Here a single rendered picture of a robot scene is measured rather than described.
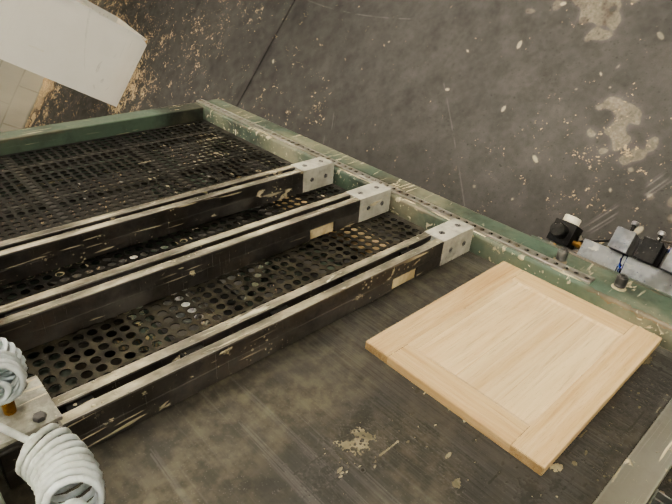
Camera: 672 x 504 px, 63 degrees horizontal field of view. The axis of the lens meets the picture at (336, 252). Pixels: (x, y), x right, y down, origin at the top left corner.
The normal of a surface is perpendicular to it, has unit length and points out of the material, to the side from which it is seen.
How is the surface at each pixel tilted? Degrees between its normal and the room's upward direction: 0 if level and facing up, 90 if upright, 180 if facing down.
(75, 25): 90
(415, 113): 0
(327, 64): 0
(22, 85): 90
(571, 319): 60
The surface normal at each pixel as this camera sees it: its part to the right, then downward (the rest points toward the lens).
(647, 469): 0.07, -0.86
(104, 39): 0.61, 0.54
